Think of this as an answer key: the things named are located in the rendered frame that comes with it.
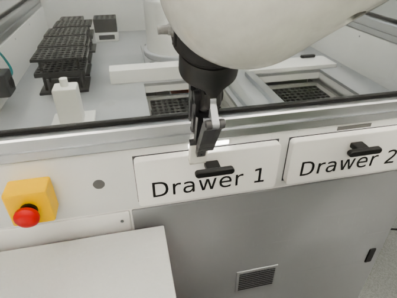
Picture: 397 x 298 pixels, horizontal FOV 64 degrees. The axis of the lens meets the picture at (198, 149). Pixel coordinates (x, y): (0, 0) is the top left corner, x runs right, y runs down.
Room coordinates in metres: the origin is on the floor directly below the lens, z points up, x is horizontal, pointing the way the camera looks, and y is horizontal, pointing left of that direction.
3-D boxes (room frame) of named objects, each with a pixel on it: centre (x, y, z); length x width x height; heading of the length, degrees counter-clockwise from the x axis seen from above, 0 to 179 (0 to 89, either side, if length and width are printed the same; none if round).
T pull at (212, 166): (0.48, -0.03, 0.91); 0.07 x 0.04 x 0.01; 102
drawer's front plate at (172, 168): (0.51, -0.02, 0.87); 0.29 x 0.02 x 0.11; 102
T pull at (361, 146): (0.55, -0.34, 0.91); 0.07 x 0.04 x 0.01; 102
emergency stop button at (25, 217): (0.39, 0.29, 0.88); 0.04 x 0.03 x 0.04; 102
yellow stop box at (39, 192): (0.42, 0.30, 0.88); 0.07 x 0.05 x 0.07; 102
